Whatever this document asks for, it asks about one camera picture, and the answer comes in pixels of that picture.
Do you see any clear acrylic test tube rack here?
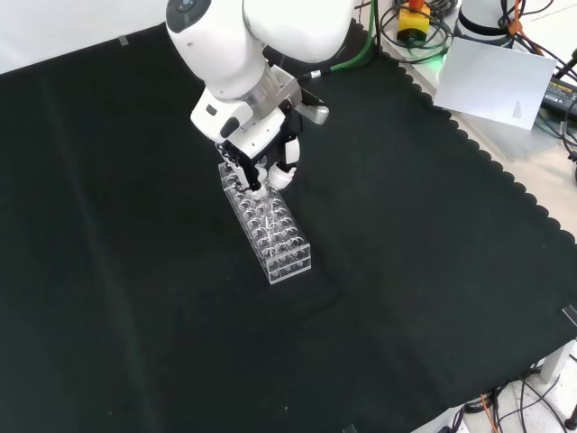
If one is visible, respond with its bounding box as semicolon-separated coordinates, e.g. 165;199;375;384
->
217;161;314;287

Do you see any pale board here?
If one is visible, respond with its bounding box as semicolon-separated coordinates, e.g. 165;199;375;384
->
431;36;559;132

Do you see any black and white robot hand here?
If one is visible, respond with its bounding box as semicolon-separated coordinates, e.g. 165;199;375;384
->
189;89;303;200

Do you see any green cable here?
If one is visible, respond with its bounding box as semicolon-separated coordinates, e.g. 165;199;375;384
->
309;0;379;80

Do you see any black power adapter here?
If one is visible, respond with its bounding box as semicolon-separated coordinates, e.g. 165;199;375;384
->
539;77;577;112

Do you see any white bench leg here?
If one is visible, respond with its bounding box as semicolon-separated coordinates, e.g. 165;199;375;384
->
539;340;577;385

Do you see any yellow stop button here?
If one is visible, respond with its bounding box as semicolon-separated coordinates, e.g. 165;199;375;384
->
398;0;435;44

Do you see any orange cable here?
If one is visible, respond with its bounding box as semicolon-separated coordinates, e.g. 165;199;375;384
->
497;0;527;40

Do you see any clear glass test tube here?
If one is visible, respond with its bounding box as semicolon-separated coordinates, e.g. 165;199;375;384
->
261;196;278;243

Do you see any black floor cable bundle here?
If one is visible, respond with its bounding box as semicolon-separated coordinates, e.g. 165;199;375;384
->
444;367;577;433

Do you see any black bench cloth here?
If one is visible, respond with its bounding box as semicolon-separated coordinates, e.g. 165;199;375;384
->
0;22;577;433

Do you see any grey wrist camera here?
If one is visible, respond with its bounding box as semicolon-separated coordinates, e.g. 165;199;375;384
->
295;85;331;126

